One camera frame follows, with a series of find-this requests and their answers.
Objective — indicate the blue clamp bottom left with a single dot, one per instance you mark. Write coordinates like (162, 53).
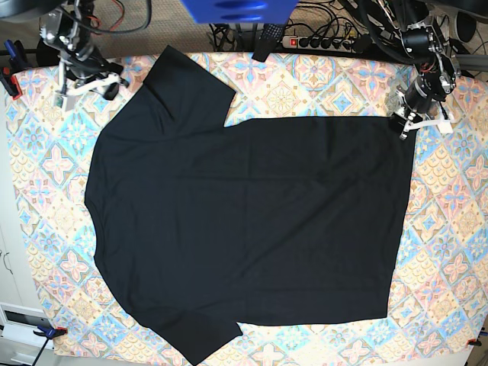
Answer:
(49, 332)

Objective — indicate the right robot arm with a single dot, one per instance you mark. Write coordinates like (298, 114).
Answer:
(69, 30)

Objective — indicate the patterned tablecloth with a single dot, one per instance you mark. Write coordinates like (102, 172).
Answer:
(438, 298)

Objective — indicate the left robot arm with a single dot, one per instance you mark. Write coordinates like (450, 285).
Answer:
(425, 48)

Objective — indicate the white cabinet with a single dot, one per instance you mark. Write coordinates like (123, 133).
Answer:
(17, 285)

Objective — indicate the orange clamp bottom right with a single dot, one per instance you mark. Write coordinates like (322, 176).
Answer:
(474, 342)

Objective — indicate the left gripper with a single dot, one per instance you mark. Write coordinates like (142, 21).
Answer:
(416, 103)

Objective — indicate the black T-shirt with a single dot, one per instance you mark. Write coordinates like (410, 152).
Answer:
(201, 227)

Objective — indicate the red clamp top left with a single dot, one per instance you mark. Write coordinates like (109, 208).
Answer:
(17, 59)

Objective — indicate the black power strip red switch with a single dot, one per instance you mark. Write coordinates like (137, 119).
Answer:
(340, 44)

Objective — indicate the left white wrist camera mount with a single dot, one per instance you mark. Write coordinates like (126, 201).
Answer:
(444, 124)

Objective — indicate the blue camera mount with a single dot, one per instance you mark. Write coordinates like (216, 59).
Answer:
(240, 11)

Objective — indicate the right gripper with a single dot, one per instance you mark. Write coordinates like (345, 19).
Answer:
(90, 70)

